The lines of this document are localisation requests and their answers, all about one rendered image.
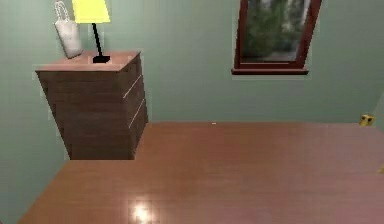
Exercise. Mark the brown chest of drawers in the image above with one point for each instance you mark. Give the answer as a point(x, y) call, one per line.
point(90, 110)

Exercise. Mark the red framed window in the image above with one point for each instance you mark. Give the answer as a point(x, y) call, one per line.
point(273, 33)

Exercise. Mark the yellow shade table lamp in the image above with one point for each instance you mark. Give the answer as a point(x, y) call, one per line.
point(90, 11)

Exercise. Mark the white handbag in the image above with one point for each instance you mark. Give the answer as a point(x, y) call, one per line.
point(68, 36)

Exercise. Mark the small yellow block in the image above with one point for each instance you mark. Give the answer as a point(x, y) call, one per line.
point(366, 120)

